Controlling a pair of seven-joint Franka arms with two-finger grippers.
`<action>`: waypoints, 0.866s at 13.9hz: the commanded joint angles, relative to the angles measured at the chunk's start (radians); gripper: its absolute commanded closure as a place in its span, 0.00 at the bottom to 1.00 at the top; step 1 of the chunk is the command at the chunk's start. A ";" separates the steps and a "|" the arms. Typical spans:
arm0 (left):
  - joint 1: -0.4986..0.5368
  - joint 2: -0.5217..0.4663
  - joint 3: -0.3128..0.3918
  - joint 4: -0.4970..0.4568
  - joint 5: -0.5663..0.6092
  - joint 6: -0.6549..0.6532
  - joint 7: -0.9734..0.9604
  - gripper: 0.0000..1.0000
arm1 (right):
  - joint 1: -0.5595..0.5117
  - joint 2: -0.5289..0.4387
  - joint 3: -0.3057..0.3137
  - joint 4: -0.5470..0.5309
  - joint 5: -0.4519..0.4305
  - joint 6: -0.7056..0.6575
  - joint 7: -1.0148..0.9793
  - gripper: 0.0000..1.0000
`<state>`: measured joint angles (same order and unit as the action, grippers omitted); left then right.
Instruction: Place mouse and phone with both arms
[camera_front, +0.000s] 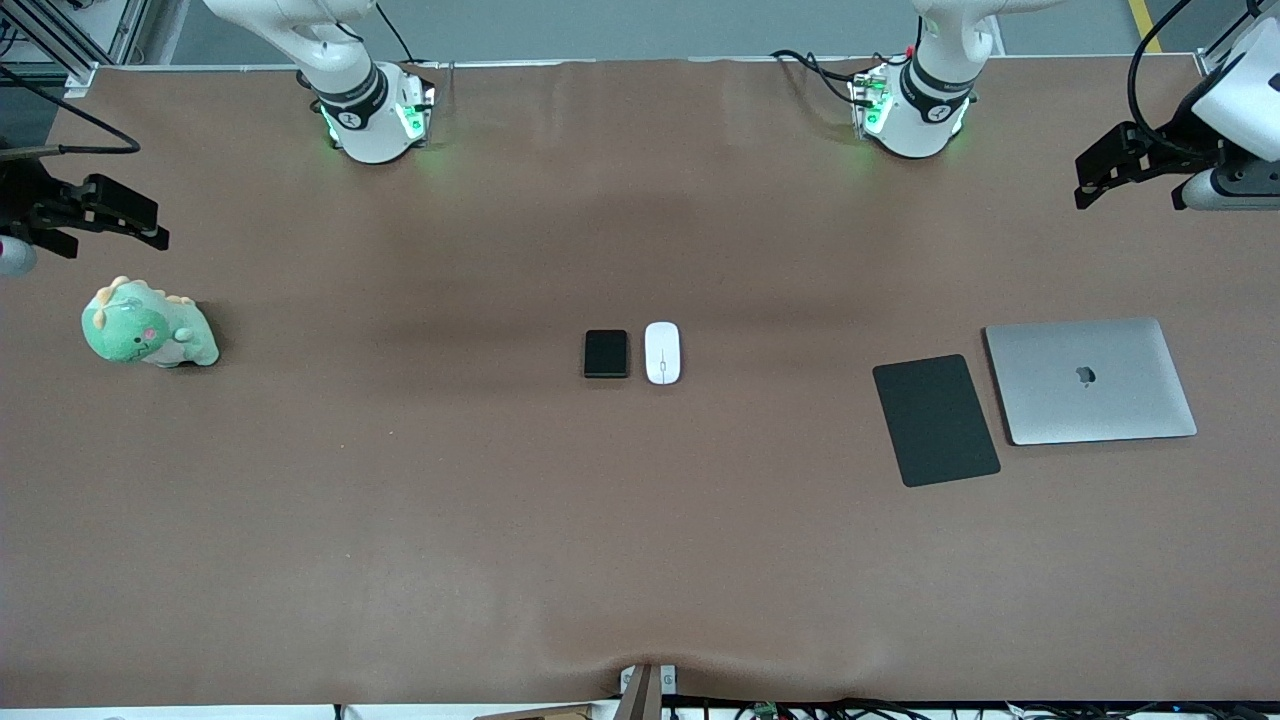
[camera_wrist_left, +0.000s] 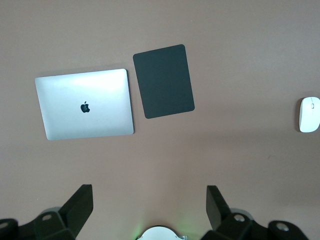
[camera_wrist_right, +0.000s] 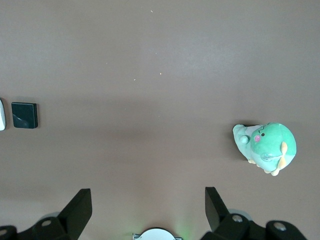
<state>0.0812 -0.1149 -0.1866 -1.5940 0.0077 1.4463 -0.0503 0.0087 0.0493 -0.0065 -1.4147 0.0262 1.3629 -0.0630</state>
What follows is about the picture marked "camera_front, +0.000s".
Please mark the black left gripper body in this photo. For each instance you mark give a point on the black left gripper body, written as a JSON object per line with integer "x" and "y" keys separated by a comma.
{"x": 1174, "y": 152}

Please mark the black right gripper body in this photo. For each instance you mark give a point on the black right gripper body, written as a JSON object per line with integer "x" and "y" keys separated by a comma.
{"x": 22, "y": 196}

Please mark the white computer mouse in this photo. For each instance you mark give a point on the white computer mouse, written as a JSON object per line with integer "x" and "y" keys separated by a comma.
{"x": 662, "y": 352}

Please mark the small black phone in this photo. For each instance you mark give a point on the small black phone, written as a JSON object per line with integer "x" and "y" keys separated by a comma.
{"x": 606, "y": 353}

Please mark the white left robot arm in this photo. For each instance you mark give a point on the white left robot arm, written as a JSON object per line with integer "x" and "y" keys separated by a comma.
{"x": 925, "y": 110}

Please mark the black mouse pad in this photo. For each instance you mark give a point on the black mouse pad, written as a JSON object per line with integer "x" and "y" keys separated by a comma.
{"x": 935, "y": 420}

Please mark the green dinosaur plush toy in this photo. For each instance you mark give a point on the green dinosaur plush toy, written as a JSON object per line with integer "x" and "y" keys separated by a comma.
{"x": 135, "y": 328}

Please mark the yellow floor tape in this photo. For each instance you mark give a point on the yellow floor tape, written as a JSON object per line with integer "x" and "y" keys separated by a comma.
{"x": 1148, "y": 28}

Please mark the silver closed laptop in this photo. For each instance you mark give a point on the silver closed laptop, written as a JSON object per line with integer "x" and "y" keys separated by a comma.
{"x": 1090, "y": 385}

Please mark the brown table cover sheet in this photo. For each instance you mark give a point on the brown table cover sheet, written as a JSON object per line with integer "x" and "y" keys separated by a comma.
{"x": 600, "y": 550}

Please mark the grey metal table bracket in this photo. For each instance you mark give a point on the grey metal table bracket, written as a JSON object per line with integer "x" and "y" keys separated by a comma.
{"x": 640, "y": 690}

